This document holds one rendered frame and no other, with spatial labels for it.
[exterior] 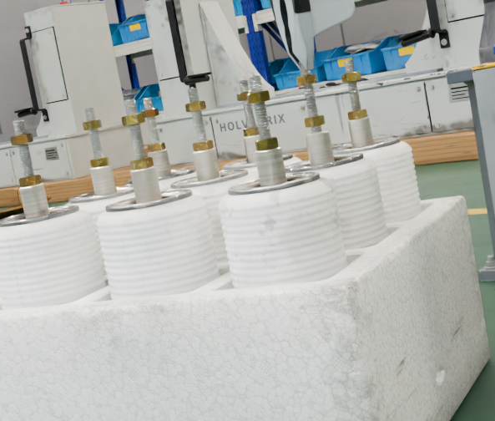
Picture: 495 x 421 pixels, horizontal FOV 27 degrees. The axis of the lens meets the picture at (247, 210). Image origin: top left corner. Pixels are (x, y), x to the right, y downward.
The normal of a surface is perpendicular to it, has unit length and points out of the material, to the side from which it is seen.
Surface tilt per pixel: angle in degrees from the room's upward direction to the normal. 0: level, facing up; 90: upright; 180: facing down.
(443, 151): 90
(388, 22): 90
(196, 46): 90
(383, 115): 90
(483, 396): 0
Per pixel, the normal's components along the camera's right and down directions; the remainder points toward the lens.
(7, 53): 0.75, -0.06
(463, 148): -0.64, 0.21
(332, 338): -0.40, 0.18
